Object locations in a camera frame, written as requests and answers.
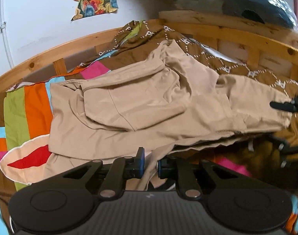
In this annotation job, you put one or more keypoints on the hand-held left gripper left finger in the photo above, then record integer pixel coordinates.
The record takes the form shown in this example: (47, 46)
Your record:
(141, 162)

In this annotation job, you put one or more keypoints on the wooden bed frame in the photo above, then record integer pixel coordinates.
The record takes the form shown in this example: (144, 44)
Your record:
(212, 31)

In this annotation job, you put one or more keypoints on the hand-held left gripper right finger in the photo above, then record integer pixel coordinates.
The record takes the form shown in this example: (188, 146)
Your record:
(160, 168)

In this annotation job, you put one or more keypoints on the brown letter-patterned duvet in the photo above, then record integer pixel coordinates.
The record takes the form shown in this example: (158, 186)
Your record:
(237, 63)

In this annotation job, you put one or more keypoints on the tan hooded zip jacket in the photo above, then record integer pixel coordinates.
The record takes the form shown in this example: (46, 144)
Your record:
(144, 112)

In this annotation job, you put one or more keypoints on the colourful patchwork blanket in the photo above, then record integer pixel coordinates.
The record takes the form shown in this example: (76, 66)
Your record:
(34, 107)

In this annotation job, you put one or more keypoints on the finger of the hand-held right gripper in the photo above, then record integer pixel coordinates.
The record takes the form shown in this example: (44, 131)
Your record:
(282, 105)
(289, 150)

